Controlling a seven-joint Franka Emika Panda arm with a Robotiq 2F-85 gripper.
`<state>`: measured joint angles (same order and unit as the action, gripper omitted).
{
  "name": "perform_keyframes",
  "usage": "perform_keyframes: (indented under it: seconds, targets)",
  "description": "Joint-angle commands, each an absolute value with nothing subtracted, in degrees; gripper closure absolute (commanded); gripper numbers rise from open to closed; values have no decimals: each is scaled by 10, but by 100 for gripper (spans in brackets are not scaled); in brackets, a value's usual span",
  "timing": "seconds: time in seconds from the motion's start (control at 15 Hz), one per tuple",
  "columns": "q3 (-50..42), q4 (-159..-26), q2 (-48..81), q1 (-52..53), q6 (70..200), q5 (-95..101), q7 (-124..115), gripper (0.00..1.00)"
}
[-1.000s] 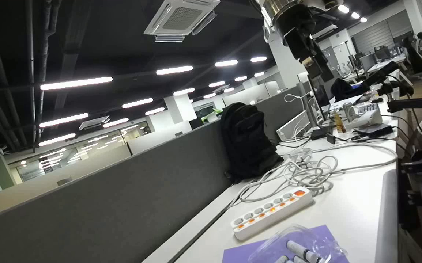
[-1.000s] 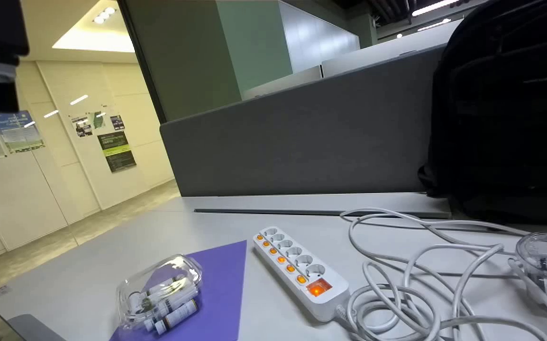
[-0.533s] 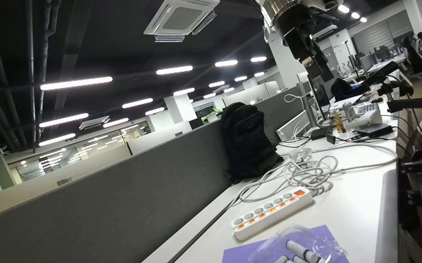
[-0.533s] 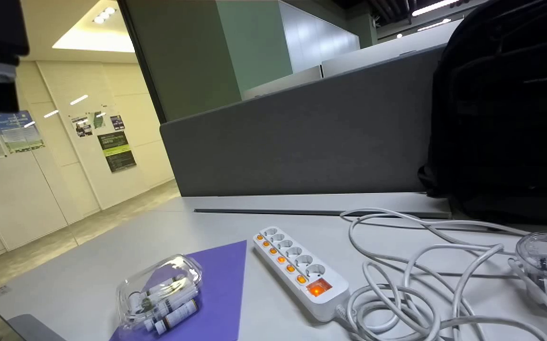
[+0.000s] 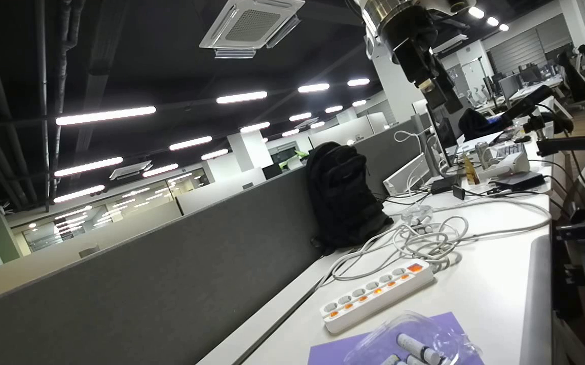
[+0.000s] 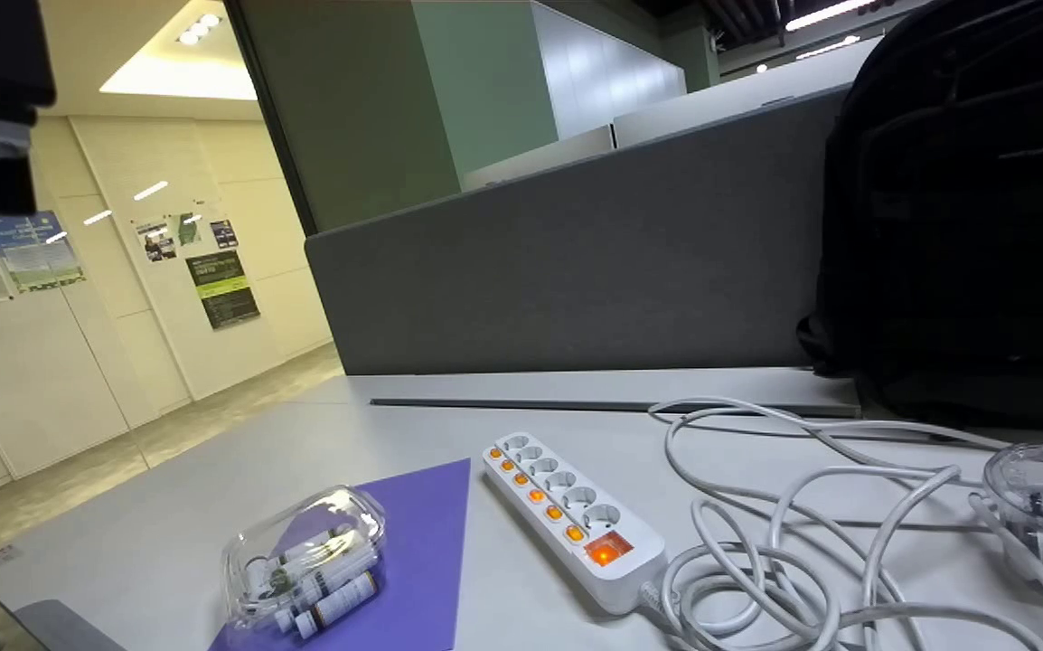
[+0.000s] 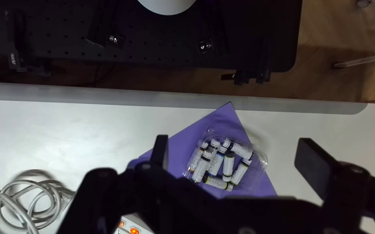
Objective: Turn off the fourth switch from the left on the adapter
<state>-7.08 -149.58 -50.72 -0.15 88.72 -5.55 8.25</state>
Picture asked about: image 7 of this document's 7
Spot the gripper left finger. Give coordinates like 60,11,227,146
56,135,219,234

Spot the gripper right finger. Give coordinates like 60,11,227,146
294,138,375,234

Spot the white power strip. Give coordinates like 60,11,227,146
114,213,155,234

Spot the clear plastic tray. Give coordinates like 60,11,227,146
183,127,268,193

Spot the small white vial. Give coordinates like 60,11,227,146
202,175,234,192
230,159,252,186
223,139,255,161
191,151,214,183
208,146,227,178
222,151,236,182
189,142,209,172
209,139,221,154

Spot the purple paper sheet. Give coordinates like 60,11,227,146
127,102,278,199

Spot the black clamp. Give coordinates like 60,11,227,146
85,13,125,50
197,38,214,54
5,10,52,78
221,38,272,86

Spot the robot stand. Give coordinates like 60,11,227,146
0,0,302,85

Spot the coil of grey cable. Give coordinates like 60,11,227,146
0,161,77,234

